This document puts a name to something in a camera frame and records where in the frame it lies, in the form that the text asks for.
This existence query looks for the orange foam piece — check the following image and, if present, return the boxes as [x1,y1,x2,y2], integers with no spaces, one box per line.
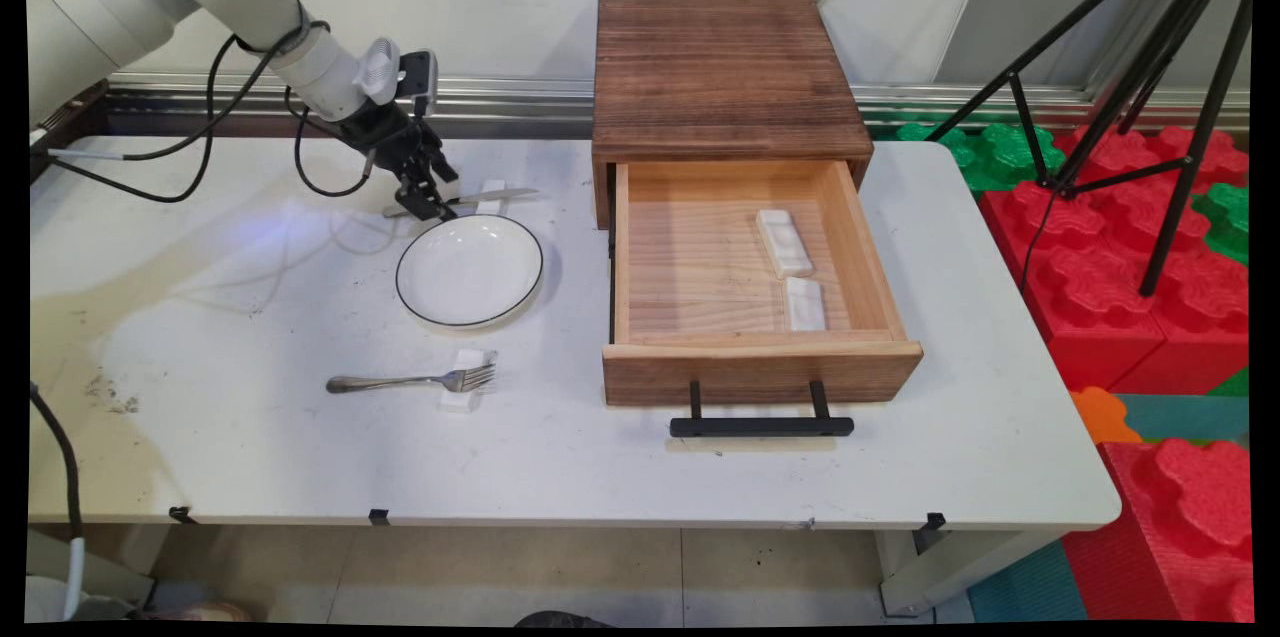
[1069,386,1143,446]

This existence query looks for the teal foam mat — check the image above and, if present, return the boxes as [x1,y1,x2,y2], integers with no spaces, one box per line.
[1115,392,1251,444]

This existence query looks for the long black arm cable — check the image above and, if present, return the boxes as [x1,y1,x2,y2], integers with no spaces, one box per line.
[45,22,331,205]

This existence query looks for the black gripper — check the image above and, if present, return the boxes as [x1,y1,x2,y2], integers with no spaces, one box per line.
[335,97,461,222]

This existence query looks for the black camera tripod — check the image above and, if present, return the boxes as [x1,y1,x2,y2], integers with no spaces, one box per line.
[925,0,1256,298]

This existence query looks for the black and white floor cable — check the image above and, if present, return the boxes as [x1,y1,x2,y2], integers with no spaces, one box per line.
[30,382,87,620]

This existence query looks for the aluminium wall rail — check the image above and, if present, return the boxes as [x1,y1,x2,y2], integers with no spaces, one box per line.
[105,70,1251,135]

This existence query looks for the green foam block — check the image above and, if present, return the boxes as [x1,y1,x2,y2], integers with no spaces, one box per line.
[1193,181,1251,265]
[895,121,1067,193]

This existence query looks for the dark brown wooden cabinet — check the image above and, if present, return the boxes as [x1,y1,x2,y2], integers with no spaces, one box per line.
[591,0,875,231]

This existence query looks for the black metal drawer handle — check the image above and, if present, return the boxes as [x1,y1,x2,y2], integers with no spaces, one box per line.
[669,379,856,439]

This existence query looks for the silver steel fork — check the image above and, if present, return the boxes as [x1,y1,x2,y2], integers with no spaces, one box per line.
[326,364,497,395]

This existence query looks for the white table leg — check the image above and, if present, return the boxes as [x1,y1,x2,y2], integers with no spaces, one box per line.
[876,526,1056,616]

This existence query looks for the white plate with black rim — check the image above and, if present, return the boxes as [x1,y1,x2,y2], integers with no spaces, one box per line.
[395,214,545,329]

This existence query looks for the large red foam block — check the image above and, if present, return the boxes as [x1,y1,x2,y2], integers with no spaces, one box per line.
[978,125,1251,395]

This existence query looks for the short black looped cable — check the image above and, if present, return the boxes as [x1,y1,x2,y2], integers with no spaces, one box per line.
[285,87,379,199]

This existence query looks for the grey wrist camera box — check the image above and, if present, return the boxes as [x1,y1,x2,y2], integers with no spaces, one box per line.
[398,50,439,118]

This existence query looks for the silver steel table knife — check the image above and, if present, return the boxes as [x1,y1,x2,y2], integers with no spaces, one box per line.
[382,187,539,219]

